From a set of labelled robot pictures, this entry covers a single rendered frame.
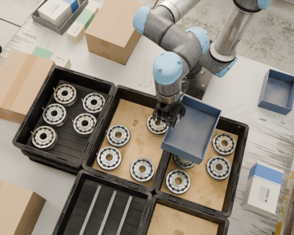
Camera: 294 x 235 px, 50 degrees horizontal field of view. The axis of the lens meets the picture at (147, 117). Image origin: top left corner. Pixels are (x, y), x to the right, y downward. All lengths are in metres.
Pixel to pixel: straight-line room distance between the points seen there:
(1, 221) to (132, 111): 0.69
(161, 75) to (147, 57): 0.96
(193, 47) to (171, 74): 0.11
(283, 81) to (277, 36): 1.19
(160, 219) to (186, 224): 0.11
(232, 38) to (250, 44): 1.57
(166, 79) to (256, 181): 0.81
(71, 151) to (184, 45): 0.75
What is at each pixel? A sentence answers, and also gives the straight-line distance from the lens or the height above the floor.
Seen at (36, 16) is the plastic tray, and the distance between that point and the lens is 1.99.
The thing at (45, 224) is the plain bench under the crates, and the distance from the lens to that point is 1.50.
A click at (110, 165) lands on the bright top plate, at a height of 0.86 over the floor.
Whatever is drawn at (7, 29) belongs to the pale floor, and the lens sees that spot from 2.96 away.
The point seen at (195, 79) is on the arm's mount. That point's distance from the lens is 1.59.
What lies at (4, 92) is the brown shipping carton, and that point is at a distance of 1.57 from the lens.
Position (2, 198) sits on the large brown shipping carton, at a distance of 1.35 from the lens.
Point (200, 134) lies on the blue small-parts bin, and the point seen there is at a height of 1.07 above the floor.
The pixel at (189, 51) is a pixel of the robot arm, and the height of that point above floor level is 1.46.
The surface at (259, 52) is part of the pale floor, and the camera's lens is 2.84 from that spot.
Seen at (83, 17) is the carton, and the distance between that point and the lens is 1.86.
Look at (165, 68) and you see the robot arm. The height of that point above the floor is 1.48.
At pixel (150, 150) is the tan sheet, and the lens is 1.38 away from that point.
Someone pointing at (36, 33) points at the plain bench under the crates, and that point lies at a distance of 1.93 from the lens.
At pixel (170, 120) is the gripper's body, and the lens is 0.96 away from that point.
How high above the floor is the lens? 2.14
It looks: 66 degrees down
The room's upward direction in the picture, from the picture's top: 6 degrees clockwise
